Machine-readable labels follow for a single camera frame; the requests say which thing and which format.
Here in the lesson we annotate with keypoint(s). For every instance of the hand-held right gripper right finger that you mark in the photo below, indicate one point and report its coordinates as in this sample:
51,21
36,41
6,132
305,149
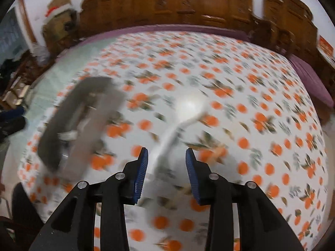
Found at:
191,172

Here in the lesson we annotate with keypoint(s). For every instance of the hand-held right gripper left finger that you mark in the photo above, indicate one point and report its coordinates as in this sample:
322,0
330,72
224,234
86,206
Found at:
141,172

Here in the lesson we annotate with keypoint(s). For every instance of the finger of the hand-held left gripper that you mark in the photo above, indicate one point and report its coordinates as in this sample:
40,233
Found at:
11,125

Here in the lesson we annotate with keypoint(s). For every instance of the white plastic spoon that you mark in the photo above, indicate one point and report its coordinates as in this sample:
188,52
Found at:
167,138

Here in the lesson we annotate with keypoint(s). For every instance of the grey rectangular tray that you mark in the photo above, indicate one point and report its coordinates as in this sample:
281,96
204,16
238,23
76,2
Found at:
52,141

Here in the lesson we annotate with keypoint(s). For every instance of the dark wooden chair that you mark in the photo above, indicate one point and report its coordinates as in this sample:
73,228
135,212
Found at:
23,83

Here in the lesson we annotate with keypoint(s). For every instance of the clear plastic bag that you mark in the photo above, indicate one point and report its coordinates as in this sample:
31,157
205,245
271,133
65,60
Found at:
42,53

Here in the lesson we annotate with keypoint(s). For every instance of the black chair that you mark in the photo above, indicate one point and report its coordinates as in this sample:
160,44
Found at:
23,214

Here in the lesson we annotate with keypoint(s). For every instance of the dark window pane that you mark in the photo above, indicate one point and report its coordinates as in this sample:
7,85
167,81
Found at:
11,34

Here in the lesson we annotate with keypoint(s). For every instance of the large plain cardboard box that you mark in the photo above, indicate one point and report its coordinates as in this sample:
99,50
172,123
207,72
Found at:
56,34

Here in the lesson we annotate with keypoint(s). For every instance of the orange fruit print tablecloth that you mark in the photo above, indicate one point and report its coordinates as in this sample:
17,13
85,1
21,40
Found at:
235,70

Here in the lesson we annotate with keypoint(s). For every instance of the cardboard box with red print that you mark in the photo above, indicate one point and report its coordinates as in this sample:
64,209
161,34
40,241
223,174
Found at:
60,4

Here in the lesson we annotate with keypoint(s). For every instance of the small purple seat cushion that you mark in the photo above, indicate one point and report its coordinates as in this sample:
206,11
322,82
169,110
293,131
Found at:
308,75

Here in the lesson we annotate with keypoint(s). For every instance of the carved wooden bench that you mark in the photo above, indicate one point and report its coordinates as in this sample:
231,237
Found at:
209,2

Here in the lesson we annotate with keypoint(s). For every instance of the wooden side table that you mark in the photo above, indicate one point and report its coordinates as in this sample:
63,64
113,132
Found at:
327,65

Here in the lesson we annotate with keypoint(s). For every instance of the carved wooden armchair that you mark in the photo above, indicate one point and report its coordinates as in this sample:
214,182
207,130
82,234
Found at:
288,13

